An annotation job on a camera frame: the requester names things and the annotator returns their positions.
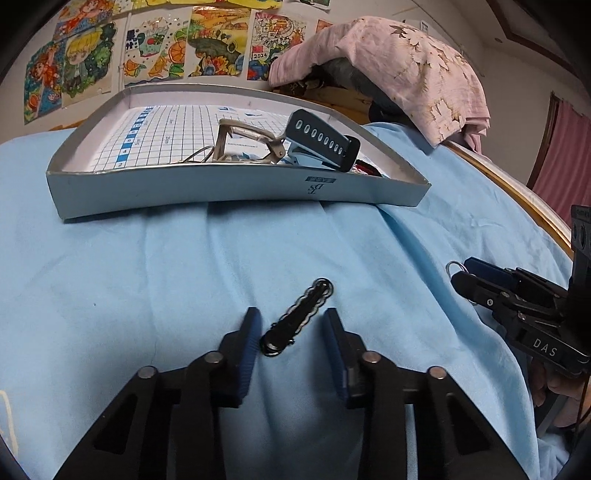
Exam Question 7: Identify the black wavy hair clip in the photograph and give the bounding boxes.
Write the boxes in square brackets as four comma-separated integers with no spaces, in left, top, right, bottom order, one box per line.
[259,277,334,357]

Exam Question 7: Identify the beige hair claw clip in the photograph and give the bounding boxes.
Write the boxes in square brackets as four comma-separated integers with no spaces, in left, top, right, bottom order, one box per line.
[181,118,288,166]

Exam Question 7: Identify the person's right hand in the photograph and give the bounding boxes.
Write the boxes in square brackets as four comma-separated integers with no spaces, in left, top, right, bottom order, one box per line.
[528,359,591,430]

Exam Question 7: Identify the light blue cartoon bedsheet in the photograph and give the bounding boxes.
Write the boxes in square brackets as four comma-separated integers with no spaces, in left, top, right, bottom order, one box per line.
[1,125,571,479]

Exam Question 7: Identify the pink embroidered blanket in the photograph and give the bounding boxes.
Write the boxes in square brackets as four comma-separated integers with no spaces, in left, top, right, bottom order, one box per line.
[269,16,491,153]

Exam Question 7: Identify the grey grid-lined tray box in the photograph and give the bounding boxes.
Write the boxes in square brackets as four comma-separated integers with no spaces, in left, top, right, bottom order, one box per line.
[46,84,430,220]

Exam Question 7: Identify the children's drawings on wall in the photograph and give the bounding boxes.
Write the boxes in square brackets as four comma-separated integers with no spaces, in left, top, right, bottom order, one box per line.
[23,1,329,123]

